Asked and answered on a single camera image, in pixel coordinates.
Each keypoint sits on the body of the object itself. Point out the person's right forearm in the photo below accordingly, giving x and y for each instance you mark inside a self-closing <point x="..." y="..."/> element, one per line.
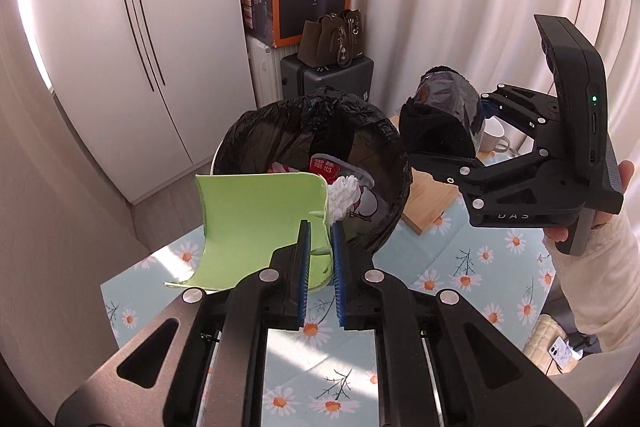
<point x="595" y="282"/>

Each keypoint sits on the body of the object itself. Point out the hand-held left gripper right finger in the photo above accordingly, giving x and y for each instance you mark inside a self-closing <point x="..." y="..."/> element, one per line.
<point x="339" y="267"/>

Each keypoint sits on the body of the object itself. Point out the white plastic wrapper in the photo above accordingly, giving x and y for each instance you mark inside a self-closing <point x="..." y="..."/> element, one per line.
<point x="372" y="207"/>

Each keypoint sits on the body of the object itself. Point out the white tissue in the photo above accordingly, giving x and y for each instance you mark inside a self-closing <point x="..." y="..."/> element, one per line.
<point x="342" y="197"/>

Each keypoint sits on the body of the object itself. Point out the grey suitcase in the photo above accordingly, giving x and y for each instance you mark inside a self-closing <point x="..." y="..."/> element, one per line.
<point x="325" y="79"/>

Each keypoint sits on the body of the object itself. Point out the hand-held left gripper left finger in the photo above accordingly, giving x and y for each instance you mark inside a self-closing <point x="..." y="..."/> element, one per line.
<point x="303" y="267"/>

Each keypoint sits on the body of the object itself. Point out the person's right hand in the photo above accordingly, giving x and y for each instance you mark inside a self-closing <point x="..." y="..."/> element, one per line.
<point x="626" y="177"/>

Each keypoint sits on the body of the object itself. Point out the white smartphone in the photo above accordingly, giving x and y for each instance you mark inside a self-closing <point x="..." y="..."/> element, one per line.
<point x="562" y="349"/>

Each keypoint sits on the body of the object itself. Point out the white wardrobe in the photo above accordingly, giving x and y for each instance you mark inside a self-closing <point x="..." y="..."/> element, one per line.
<point x="100" y="57"/>

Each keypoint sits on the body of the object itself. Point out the wooden cutting board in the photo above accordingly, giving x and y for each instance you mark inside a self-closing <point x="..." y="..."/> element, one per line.
<point x="430" y="207"/>

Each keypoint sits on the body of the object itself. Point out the beige cushion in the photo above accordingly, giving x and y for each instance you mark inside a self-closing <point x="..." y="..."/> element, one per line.
<point x="540" y="332"/>

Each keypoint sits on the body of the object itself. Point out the brown handbag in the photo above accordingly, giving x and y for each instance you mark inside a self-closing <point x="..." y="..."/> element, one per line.
<point x="325" y="39"/>

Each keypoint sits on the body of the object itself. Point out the clear red-label plastic cup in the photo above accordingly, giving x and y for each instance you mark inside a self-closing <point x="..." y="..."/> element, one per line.
<point x="330" y="167"/>

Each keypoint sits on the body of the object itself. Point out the daisy print tablecloth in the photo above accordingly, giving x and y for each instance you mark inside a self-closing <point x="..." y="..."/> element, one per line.
<point x="450" y="267"/>

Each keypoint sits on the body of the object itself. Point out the white ribbed appliance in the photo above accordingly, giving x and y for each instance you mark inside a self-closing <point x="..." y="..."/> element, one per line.
<point x="262" y="72"/>

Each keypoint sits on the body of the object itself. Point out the bin with black bag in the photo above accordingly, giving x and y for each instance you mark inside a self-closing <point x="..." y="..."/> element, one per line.
<point x="280" y="132"/>

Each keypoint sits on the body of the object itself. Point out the beige cup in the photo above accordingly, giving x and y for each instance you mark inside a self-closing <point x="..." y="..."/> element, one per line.
<point x="492" y="139"/>

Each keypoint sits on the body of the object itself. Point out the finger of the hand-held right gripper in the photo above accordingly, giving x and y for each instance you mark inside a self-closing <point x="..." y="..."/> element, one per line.
<point x="525" y="104"/>
<point x="465" y="171"/>

